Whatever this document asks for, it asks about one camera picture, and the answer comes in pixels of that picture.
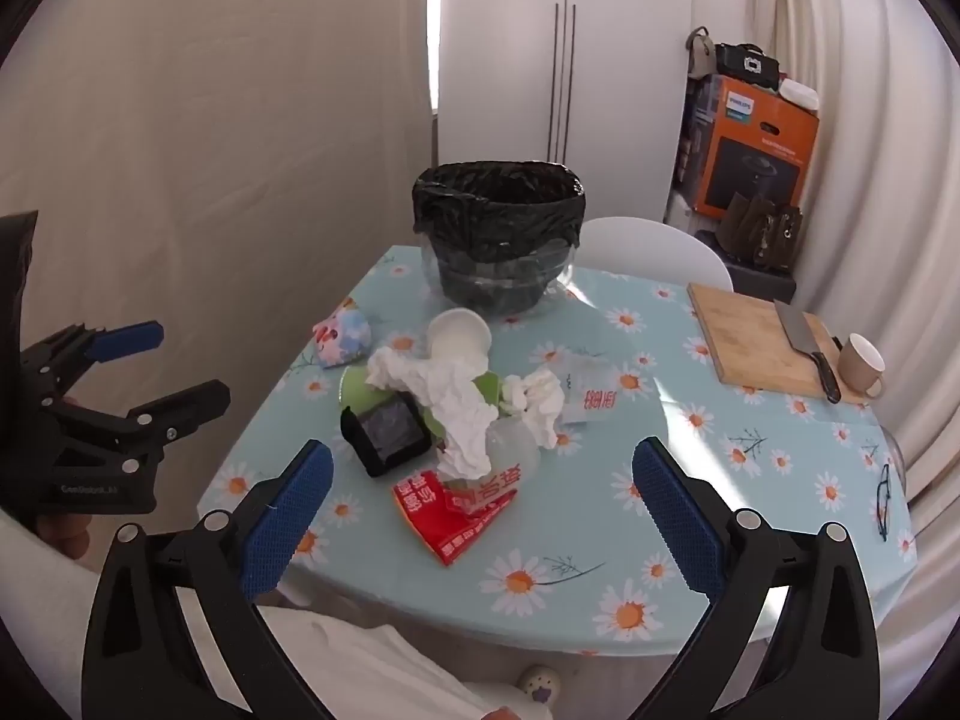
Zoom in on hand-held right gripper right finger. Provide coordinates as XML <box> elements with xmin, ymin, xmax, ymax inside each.
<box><xmin>631</xmin><ymin>435</ymin><xmax>881</xmax><ymax>720</ymax></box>

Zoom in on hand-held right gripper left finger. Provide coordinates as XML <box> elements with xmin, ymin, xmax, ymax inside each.
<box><xmin>81</xmin><ymin>439</ymin><xmax>335</xmax><ymax>720</ymax></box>

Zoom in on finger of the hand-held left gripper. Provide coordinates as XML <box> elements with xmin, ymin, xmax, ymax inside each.
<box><xmin>46</xmin><ymin>380</ymin><xmax>232</xmax><ymax>460</ymax></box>
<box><xmin>21</xmin><ymin>321</ymin><xmax>166</xmax><ymax>392</ymax></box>

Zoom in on black plastic container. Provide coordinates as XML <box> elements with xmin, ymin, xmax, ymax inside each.
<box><xmin>340</xmin><ymin>391</ymin><xmax>434</xmax><ymax>478</ymax></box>

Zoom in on red snack packet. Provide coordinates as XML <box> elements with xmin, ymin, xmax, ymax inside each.
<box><xmin>392</xmin><ymin>465</ymin><xmax>522</xmax><ymax>567</ymax></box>

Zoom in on white packet with red print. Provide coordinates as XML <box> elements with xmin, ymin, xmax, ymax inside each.
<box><xmin>559</xmin><ymin>356</ymin><xmax>623</xmax><ymax>427</ymax></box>

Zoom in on clear plastic wrapper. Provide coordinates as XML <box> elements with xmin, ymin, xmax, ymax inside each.
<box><xmin>487</xmin><ymin>416</ymin><xmax>545</xmax><ymax>496</ymax></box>

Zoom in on small white tissue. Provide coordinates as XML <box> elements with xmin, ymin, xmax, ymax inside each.
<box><xmin>499</xmin><ymin>370</ymin><xmax>565</xmax><ymax>451</ymax></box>

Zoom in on large white tissue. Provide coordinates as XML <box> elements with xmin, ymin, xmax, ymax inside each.
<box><xmin>365</xmin><ymin>345</ymin><xmax>500</xmax><ymax>481</ymax></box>

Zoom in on white paper cup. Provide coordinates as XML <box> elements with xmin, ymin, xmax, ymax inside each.
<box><xmin>426</xmin><ymin>307</ymin><xmax>494</xmax><ymax>372</ymax></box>

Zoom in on clear plastic bin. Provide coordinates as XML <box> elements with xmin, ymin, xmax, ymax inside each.
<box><xmin>421</xmin><ymin>231</ymin><xmax>580</xmax><ymax>317</ymax></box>

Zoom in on clear bin with black bag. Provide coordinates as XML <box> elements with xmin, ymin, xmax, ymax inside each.
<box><xmin>411</xmin><ymin>160</ymin><xmax>586</xmax><ymax>314</ymax></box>

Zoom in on person's left hand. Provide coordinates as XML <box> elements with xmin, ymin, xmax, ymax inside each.
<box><xmin>37</xmin><ymin>514</ymin><xmax>98</xmax><ymax>562</ymax></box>

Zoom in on person's light clothing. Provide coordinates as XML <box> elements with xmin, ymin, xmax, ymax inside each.
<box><xmin>255</xmin><ymin>604</ymin><xmax>526</xmax><ymax>720</ymax></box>

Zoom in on wooden cutting board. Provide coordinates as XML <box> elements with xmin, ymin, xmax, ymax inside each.
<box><xmin>687</xmin><ymin>282</ymin><xmax>875</xmax><ymax>402</ymax></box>

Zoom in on black-framed glasses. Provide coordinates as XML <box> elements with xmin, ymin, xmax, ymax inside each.
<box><xmin>874</xmin><ymin>463</ymin><xmax>893</xmax><ymax>542</ymax></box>

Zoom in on white slipper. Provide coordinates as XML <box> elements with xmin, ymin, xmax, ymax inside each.
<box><xmin>516</xmin><ymin>664</ymin><xmax>563</xmax><ymax>710</ymax></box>

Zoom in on beige cloth backdrop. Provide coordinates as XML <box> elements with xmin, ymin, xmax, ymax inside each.
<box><xmin>0</xmin><ymin>0</ymin><xmax>437</xmax><ymax>533</ymax></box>

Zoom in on beige mug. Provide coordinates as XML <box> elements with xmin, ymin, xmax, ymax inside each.
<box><xmin>836</xmin><ymin>333</ymin><xmax>887</xmax><ymax>398</ymax></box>

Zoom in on dark grey stool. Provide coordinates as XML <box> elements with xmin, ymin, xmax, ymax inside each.
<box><xmin>724</xmin><ymin>259</ymin><xmax>796</xmax><ymax>305</ymax></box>

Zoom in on white chair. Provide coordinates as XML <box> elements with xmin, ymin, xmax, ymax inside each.
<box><xmin>579</xmin><ymin>216</ymin><xmax>734</xmax><ymax>293</ymax></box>

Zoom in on brown suede bag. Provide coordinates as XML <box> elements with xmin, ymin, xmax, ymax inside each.
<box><xmin>718</xmin><ymin>191</ymin><xmax>777</xmax><ymax>267</ymax></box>

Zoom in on dark brown handbag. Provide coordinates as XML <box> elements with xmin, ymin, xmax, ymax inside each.
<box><xmin>766</xmin><ymin>206</ymin><xmax>803</xmax><ymax>275</ymax></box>

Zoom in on dark printed cardboard box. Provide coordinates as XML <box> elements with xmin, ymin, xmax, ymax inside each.
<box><xmin>673</xmin><ymin>82</ymin><xmax>710</xmax><ymax>192</ymax></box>

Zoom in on orange cardboard box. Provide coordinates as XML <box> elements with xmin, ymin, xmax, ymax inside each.
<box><xmin>688</xmin><ymin>75</ymin><xmax>820</xmax><ymax>220</ymax></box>

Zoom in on white curtain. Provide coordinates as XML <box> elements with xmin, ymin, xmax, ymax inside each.
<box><xmin>750</xmin><ymin>0</ymin><xmax>960</xmax><ymax>616</ymax></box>

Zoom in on white flat case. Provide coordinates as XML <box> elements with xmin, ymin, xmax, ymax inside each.
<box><xmin>778</xmin><ymin>77</ymin><xmax>820</xmax><ymax>112</ymax></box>

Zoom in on black bag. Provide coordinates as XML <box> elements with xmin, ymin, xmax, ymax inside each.
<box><xmin>715</xmin><ymin>43</ymin><xmax>781</xmax><ymax>89</ymax></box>

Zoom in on beige handbag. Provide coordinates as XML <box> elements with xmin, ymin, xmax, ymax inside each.
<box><xmin>684</xmin><ymin>26</ymin><xmax>717</xmax><ymax>80</ymax></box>

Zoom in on white wardrobe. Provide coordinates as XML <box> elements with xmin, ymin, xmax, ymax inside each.
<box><xmin>429</xmin><ymin>0</ymin><xmax>695</xmax><ymax>222</ymax></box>

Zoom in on cleaver with black handle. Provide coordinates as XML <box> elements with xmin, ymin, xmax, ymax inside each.
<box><xmin>772</xmin><ymin>298</ymin><xmax>845</xmax><ymax>404</ymax></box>

